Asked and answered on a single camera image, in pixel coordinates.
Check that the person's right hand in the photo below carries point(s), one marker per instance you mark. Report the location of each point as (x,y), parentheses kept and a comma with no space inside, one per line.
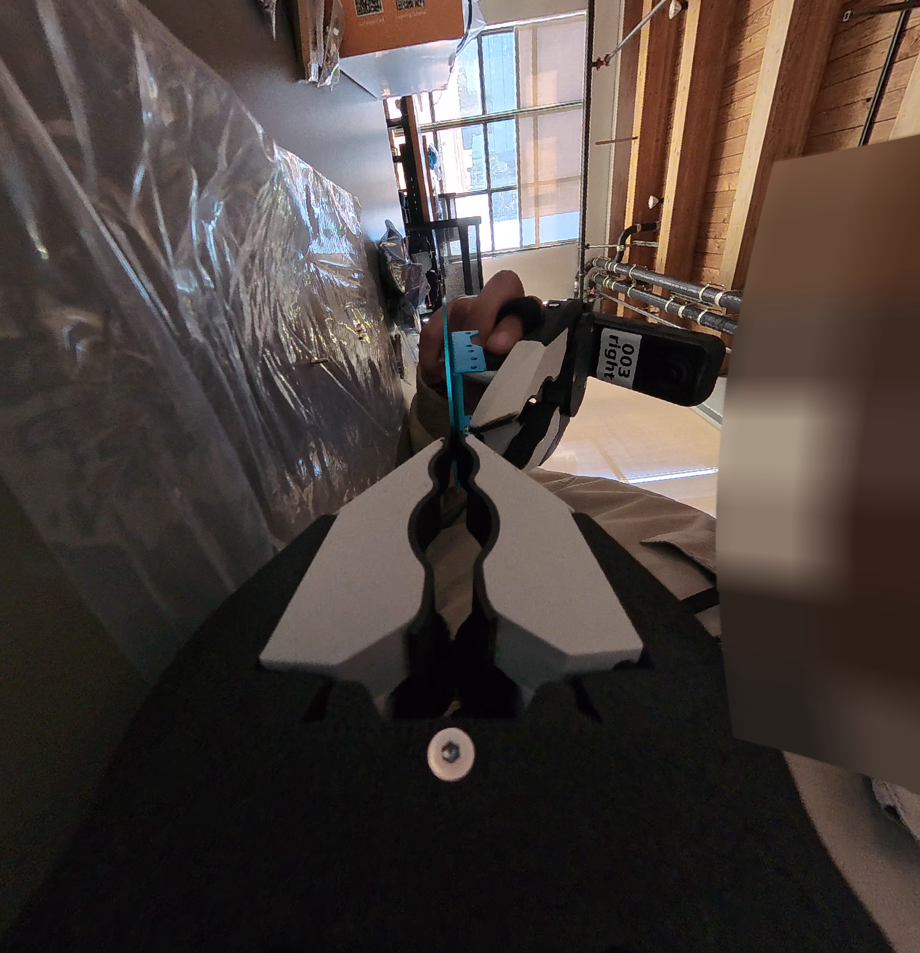
(460,327)

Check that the blue round metal plate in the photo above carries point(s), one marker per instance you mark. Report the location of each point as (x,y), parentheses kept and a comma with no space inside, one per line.
(449,387)

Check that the orange cardboard box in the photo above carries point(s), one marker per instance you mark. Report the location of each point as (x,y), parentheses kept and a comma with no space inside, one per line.
(400,22)

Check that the crumpled dark plastic bag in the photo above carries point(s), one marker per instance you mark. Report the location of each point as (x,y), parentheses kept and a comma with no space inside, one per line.
(397,268)

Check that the black insulated pipe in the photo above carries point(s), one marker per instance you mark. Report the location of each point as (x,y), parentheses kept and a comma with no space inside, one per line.
(676,287)
(676,309)

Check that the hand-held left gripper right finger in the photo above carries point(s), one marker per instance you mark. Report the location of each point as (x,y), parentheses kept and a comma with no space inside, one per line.
(557,595)

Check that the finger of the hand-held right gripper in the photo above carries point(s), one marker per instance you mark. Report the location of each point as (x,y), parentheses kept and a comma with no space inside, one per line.
(538,439)
(519,380)

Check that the black table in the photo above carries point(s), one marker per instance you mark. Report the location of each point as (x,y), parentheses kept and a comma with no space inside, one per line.
(452,231)

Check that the grid pane window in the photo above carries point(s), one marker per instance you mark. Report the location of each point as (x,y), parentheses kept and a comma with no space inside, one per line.
(505,149)

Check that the clear plastic bag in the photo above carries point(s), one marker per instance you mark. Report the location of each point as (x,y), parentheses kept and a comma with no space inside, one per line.
(170,335)

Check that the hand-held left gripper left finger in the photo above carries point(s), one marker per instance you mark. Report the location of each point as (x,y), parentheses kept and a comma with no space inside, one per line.
(341,595)

